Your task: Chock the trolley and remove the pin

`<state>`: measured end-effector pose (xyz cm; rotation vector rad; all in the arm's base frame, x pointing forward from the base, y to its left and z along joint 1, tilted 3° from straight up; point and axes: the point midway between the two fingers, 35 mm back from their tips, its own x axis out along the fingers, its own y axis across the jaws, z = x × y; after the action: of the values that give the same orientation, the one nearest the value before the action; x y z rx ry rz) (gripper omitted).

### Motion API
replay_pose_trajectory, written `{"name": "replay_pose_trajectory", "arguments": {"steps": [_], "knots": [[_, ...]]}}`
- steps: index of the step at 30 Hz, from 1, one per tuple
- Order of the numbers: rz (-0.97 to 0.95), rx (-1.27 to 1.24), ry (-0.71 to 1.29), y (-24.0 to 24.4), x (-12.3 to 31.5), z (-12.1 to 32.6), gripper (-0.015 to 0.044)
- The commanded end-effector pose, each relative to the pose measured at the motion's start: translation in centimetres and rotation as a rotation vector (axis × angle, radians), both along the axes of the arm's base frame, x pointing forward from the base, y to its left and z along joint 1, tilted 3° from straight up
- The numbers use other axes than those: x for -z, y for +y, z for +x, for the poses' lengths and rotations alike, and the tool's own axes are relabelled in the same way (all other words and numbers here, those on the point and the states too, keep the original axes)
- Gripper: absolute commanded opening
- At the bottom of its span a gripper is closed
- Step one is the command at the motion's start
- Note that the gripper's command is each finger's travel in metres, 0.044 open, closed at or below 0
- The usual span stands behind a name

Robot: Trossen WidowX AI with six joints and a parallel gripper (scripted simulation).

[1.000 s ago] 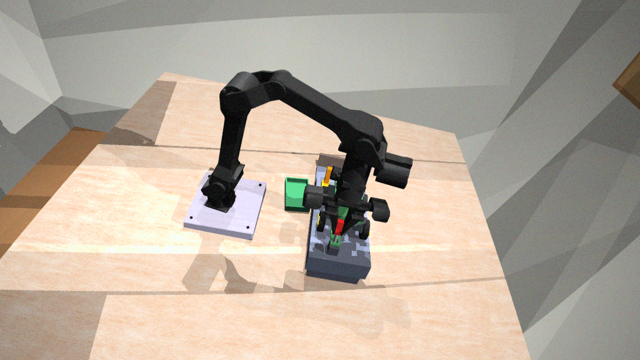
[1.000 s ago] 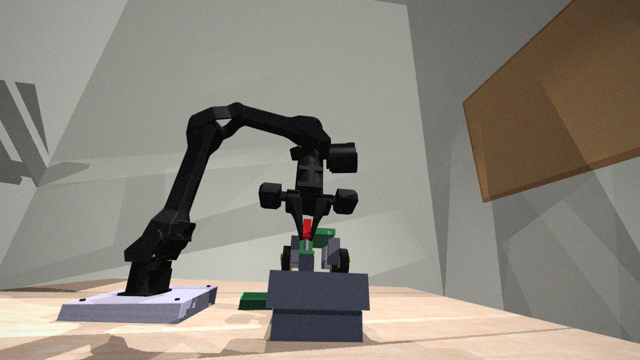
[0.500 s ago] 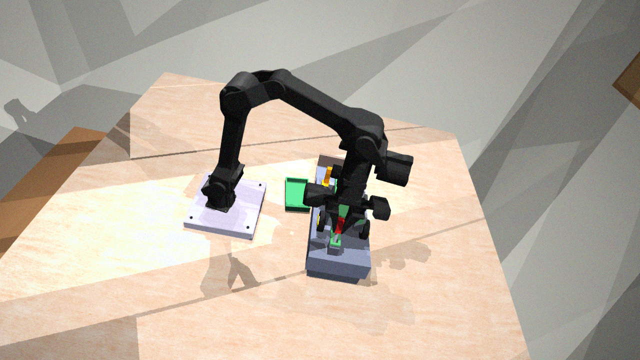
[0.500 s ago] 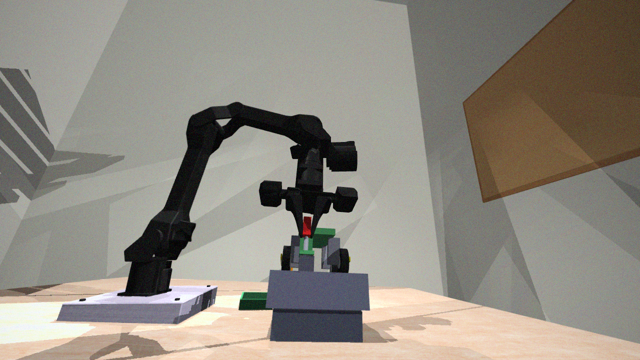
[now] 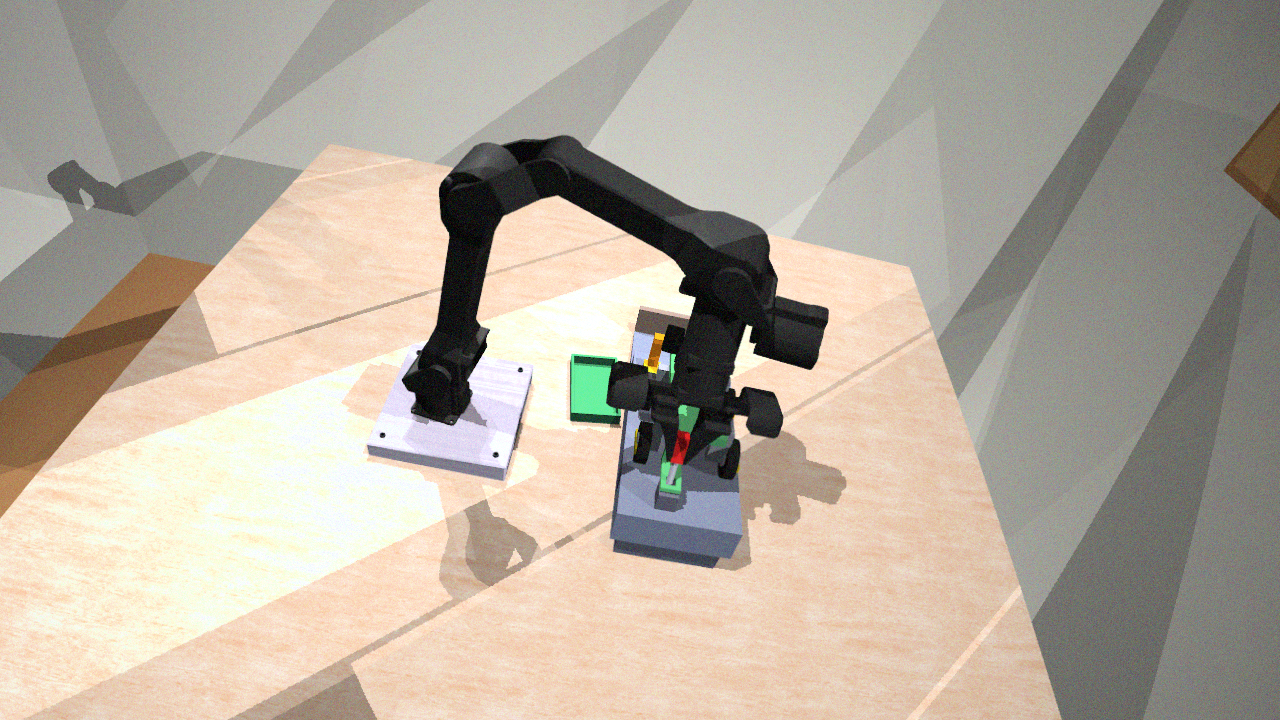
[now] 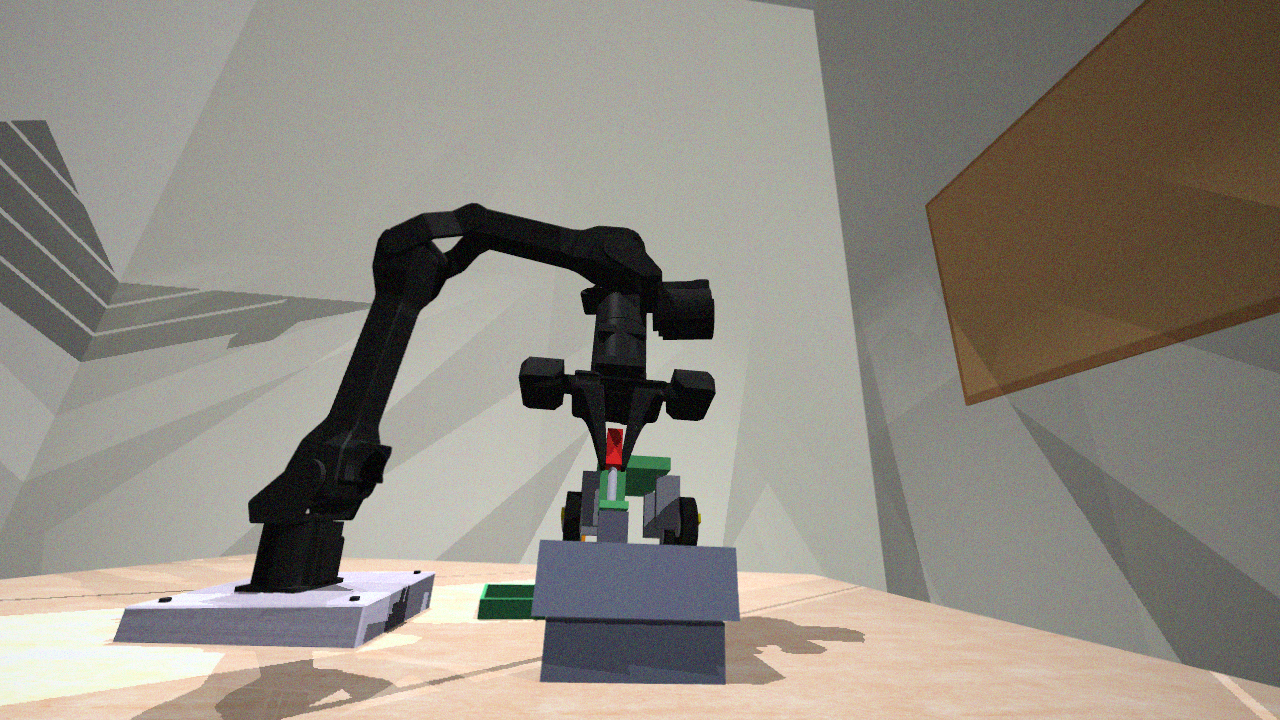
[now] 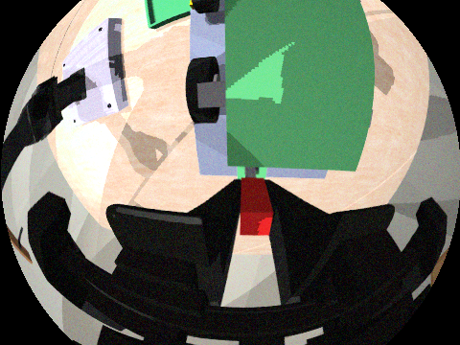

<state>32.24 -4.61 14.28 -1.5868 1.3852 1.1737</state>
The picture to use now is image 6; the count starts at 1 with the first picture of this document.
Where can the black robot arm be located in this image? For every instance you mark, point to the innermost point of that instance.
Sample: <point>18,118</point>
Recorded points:
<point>339,463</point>

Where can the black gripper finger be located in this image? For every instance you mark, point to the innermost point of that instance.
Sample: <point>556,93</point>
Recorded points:
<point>645,408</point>
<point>588,403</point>

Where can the green wheeled trolley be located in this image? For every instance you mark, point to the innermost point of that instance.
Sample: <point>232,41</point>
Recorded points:
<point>672,519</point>

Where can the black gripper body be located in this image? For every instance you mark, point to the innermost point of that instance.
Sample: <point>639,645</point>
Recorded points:
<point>618,363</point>

